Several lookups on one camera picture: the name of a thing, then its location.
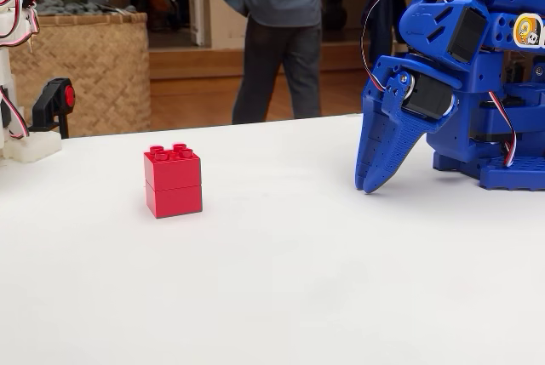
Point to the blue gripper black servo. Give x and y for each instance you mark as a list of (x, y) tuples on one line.
[(426, 94)]

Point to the red toy bricks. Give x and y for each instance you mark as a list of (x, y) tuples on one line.
[(172, 186)]

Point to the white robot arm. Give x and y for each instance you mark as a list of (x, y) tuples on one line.
[(34, 149)]

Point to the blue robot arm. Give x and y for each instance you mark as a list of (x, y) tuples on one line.
[(485, 71)]

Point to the dark jacket on chair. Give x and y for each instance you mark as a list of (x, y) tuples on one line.
[(389, 29)]

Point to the woven wicker planter basket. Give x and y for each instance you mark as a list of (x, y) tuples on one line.
[(93, 71)]

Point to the grey pebbles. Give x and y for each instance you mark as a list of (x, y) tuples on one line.
[(76, 7)]

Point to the black clamp red knob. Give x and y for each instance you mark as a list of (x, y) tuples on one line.
[(47, 105)]

